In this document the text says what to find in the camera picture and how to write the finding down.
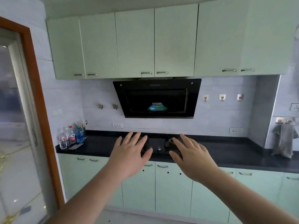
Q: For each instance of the green wall cabinet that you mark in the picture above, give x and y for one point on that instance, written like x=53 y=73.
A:
x=175 y=44

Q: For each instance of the person's right forearm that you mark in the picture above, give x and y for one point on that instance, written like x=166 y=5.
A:
x=245 y=202

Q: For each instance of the blue green sticker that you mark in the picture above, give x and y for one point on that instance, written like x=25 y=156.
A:
x=158 y=107

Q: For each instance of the pale green cabinet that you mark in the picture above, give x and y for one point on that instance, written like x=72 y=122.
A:
x=77 y=179

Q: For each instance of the grey towel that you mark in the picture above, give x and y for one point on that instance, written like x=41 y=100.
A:
x=283 y=139

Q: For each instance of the white triple wall socket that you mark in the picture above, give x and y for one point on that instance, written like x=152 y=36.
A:
x=117 y=125

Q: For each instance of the black range hood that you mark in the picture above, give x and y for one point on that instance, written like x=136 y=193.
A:
x=130 y=95

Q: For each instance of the bundle of wooden chopsticks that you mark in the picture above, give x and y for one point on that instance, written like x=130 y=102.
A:
x=81 y=125

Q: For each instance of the black glass stove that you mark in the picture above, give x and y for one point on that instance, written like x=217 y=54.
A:
x=156 y=142

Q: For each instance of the silver smartphone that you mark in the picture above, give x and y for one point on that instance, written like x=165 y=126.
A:
x=76 y=146

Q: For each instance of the brown wooden door frame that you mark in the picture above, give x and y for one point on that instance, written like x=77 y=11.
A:
x=39 y=102

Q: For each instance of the person's right hand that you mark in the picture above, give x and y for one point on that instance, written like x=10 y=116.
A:
x=196 y=163

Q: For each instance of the blue label water bottle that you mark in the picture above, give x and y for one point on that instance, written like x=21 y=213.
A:
x=80 y=136

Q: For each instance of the person's left hand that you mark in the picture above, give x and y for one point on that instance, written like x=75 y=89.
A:
x=127 y=158

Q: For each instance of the black utensil holder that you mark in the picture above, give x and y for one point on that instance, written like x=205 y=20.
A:
x=85 y=134

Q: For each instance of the red cap water bottle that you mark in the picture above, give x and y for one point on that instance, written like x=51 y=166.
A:
x=72 y=137

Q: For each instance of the glass sliding door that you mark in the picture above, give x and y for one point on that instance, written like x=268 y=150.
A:
x=23 y=90

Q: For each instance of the metal wall hook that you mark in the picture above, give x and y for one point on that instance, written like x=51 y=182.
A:
x=115 y=106
x=100 y=106

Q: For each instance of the person's left forearm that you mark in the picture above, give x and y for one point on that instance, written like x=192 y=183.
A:
x=93 y=200

